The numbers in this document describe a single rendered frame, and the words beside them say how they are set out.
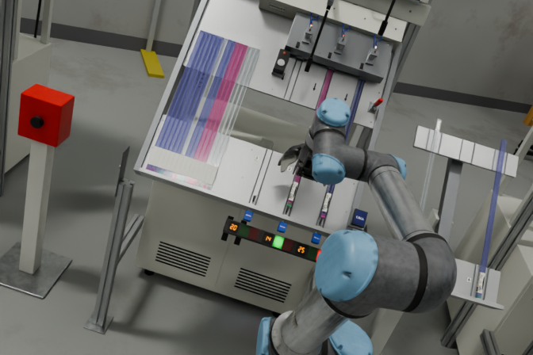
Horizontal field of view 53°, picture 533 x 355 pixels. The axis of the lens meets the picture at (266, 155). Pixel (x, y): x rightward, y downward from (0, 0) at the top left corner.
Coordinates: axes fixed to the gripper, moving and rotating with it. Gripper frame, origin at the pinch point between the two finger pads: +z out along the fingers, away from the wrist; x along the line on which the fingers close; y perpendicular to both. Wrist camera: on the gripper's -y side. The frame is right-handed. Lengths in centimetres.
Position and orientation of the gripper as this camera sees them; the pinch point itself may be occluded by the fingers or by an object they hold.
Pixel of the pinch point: (303, 171)
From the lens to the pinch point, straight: 155.4
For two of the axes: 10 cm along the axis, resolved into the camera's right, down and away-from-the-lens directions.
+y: -2.7, 8.1, -5.2
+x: 9.5, 3.2, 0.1
